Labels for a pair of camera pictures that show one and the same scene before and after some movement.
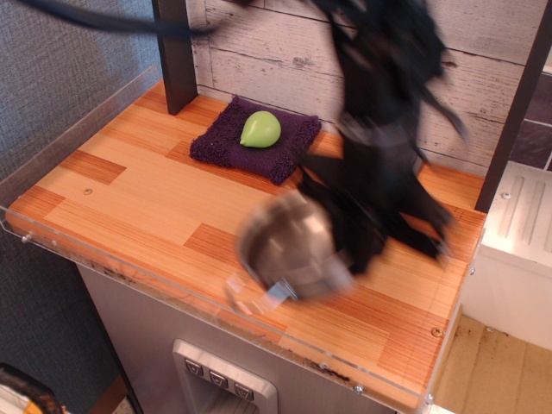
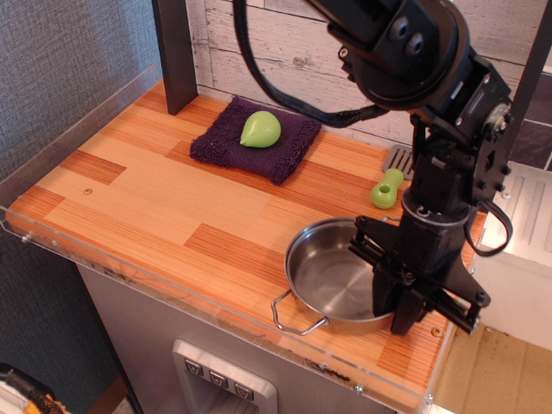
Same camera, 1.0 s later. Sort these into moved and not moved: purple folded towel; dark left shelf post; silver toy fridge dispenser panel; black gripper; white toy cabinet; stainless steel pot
Moved: black gripper; stainless steel pot
Not moved: white toy cabinet; dark left shelf post; purple folded towel; silver toy fridge dispenser panel
